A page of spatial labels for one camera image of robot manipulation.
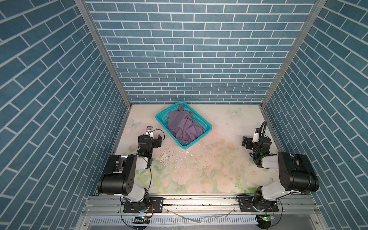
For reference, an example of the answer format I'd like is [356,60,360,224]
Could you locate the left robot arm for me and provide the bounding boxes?
[97,131,165,206]

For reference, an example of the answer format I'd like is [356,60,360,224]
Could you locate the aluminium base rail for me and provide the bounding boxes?
[82,194,320,216]

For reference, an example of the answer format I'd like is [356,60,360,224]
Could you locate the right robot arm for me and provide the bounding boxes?
[241,134,319,211]

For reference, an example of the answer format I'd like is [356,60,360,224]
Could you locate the teal plastic basket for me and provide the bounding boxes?
[156,102,212,149]

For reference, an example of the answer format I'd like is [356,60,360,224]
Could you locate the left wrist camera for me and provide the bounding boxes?
[146,126,154,138]

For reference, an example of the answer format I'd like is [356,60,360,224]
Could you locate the right corner aluminium post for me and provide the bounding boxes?
[260,0,328,107]

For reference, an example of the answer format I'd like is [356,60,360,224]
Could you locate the white slotted cable duct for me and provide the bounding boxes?
[90,215,258,227]

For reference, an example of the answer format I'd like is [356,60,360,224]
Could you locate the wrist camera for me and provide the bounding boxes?
[146,126,154,138]
[252,128,262,143]

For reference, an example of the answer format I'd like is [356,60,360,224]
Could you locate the corner aluminium post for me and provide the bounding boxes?
[74,0,132,108]
[260,0,328,107]

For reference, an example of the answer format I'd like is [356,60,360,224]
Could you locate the purple trousers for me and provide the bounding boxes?
[167,104,204,144]

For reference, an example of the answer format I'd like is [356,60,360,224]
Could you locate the left corner aluminium post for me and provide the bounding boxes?
[74,0,132,108]

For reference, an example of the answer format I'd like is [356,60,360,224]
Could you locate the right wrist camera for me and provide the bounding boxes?
[252,128,262,143]

